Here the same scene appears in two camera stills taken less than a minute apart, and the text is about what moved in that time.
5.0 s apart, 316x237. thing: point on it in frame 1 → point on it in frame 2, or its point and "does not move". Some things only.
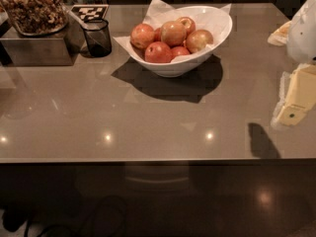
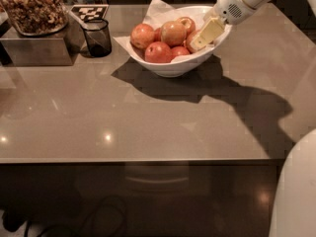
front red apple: [158, 52] does not move
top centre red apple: [173, 34] does not move
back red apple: [187, 24] does not move
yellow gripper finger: [297, 96] → [209, 32]
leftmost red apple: [141, 35] does not move
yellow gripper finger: [280, 36] → [210, 14]
